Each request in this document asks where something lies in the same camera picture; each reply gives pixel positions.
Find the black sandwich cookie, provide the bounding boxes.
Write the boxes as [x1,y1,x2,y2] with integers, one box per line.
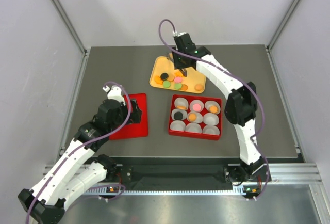
[160,73,169,81]
[173,112,184,120]

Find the orange round cookie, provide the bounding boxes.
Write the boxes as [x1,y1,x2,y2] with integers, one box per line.
[187,113,196,122]

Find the yellow tray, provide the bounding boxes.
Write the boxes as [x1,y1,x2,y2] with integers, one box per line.
[149,56,206,94]

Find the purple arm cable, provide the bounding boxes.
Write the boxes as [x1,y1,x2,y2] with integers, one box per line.
[25,81,133,223]
[158,19,271,199]

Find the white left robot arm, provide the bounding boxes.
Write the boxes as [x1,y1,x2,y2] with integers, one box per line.
[18,99,142,223]

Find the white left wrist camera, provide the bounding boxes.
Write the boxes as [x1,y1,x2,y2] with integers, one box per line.
[103,85,126,105]

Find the orange flower cookie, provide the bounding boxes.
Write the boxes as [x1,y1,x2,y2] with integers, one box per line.
[209,105,218,114]

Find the yellow fish cookie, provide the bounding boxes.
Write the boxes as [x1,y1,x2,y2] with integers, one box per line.
[175,71,183,77]

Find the red box lid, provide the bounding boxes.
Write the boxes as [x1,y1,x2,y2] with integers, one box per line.
[109,93,149,141]

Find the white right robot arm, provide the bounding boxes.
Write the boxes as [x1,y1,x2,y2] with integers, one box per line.
[172,33,264,185]

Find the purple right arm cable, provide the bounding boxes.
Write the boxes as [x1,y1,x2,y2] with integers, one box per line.
[158,19,271,199]

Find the brown chip cookie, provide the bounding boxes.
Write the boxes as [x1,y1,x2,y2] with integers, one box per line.
[181,84,188,91]

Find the red cookie box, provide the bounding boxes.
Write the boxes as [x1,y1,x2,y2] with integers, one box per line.
[168,94,222,141]

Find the pink sandwich cookie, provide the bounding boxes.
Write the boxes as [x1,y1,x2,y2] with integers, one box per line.
[174,77,183,83]
[192,104,203,112]

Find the green sandwich cookie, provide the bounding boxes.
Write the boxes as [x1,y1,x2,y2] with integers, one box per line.
[162,81,171,88]
[174,83,182,90]

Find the metal tongs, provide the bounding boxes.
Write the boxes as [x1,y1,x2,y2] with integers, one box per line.
[166,53,188,77]

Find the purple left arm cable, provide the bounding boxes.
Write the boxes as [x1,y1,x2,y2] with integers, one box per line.
[25,81,133,223]

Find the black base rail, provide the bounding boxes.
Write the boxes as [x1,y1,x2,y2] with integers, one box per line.
[105,157,271,191]

